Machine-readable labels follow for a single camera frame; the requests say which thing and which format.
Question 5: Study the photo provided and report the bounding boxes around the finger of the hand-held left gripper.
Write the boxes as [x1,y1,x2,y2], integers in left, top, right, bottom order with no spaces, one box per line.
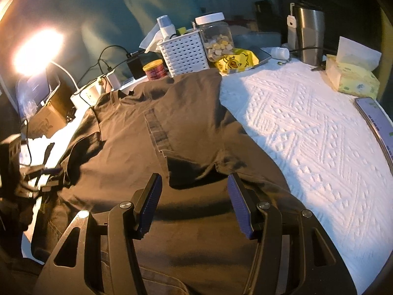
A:
[23,166,63,182]
[41,178,66,194]

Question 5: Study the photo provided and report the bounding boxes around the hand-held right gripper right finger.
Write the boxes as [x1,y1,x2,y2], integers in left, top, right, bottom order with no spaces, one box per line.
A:
[227,173,358,295]

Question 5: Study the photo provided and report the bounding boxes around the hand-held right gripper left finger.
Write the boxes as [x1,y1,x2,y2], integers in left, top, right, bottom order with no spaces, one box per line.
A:
[34,174,163,295]

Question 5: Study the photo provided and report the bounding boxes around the dark grey t-shirt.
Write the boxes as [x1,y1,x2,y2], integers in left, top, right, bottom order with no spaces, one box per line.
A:
[31,69,308,295]

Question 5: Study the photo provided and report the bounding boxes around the brown cardboard box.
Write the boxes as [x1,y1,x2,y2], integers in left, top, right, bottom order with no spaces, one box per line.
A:
[28,80,77,137]

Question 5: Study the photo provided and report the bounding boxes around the grey framed panel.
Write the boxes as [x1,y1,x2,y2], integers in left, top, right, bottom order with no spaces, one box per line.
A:
[18,68,61,108]

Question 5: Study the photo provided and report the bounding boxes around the white textured towel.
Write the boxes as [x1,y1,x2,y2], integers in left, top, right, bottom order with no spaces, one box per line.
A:
[18,57,392,295]

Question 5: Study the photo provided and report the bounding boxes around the white cartoon mug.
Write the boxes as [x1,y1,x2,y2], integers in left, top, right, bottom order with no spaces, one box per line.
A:
[87,71,123,100]

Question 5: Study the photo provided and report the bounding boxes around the white lamp base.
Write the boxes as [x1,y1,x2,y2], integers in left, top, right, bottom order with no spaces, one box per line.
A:
[12,28,94,108]

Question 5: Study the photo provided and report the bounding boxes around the blue white flat box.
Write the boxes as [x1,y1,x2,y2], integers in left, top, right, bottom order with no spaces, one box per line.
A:
[121,78,148,90]

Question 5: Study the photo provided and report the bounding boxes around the red can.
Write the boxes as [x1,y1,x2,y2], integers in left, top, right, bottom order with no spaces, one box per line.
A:
[143,59,169,81]

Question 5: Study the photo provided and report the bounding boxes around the black power adapter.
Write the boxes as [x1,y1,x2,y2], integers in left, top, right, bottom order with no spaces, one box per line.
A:
[127,56,145,80]

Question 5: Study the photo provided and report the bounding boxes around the yellow duck print bag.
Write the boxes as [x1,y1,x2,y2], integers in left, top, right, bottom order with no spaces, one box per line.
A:
[214,48,259,75]

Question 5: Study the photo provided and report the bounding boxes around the white plastic basket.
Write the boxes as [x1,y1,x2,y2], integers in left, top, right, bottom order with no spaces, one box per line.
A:
[157,31,210,77]

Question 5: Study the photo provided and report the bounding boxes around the dark smartphone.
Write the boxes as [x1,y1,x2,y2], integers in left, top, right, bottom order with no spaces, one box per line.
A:
[246,45,272,67]

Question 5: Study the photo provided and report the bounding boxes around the small white bottle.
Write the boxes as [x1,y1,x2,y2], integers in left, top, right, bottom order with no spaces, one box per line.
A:
[270,47,291,60]

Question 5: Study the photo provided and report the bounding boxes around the white tissue paper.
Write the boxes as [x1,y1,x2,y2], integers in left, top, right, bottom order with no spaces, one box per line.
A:
[140,23,163,54]

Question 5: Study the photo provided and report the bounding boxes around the clear jar with white lid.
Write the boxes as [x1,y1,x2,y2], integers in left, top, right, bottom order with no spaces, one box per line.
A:
[195,12,235,62]

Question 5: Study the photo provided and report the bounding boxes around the grey blue pouch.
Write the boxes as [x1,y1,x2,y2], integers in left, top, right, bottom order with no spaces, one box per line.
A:
[233,31,282,51]

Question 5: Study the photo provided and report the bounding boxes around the yellow green tissue box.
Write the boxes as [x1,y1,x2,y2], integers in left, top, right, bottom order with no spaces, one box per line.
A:
[325,36,382,100]

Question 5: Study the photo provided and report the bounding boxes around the white bottle with grey cap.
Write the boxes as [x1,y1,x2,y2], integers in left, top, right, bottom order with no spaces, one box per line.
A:
[156,15,176,39]

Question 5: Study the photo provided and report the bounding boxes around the steel tumbler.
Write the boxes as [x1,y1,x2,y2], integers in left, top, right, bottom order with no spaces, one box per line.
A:
[287,1,326,66]

